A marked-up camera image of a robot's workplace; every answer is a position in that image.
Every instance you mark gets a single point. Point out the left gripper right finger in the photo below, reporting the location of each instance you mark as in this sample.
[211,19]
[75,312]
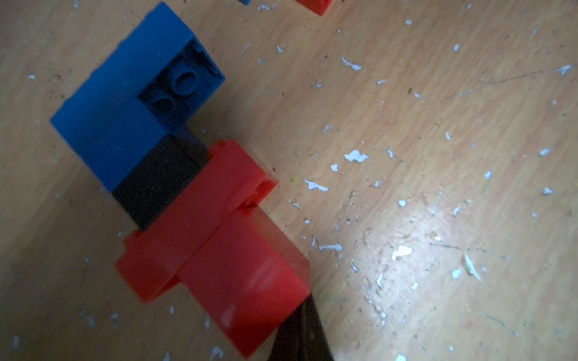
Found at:
[313,341]

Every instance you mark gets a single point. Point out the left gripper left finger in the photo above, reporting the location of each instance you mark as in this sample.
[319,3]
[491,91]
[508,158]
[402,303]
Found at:
[290,338]

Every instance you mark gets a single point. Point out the red square lego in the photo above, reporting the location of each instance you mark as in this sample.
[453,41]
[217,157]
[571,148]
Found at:
[249,277]
[318,7]

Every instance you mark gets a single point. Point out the red long lego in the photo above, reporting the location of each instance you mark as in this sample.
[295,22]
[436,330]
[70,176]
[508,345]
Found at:
[230,180]

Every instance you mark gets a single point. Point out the black square lego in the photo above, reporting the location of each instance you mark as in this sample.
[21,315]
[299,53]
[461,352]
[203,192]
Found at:
[160,177]

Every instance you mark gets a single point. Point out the blue square lego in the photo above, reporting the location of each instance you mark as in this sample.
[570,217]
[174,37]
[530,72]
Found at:
[127,139]

